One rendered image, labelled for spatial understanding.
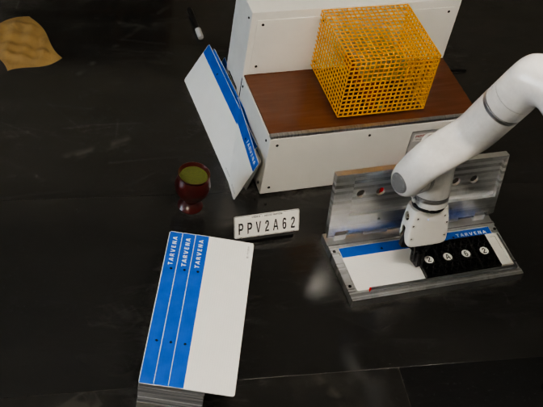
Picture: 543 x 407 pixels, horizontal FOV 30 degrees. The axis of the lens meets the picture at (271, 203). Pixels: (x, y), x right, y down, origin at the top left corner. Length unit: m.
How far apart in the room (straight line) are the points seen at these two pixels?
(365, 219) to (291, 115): 0.30
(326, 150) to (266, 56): 0.27
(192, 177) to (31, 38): 0.73
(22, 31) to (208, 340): 1.19
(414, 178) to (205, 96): 0.75
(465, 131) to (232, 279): 0.58
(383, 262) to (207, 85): 0.68
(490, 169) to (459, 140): 0.39
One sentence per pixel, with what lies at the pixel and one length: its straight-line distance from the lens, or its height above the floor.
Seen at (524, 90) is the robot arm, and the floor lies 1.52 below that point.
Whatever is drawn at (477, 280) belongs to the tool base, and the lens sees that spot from 2.41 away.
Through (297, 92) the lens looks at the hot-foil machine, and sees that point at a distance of 2.48.
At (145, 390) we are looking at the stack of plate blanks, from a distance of 2.01.
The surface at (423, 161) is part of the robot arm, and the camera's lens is 2.10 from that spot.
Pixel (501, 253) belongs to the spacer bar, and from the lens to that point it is 2.48.
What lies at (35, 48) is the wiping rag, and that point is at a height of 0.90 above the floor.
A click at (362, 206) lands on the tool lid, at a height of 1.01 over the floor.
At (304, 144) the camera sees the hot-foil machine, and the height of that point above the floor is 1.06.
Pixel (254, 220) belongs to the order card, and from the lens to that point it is 2.35.
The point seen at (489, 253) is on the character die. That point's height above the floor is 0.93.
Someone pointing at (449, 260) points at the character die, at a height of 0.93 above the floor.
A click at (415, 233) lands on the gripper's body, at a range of 2.29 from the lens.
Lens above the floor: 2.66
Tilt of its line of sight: 46 degrees down
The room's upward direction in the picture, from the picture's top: 12 degrees clockwise
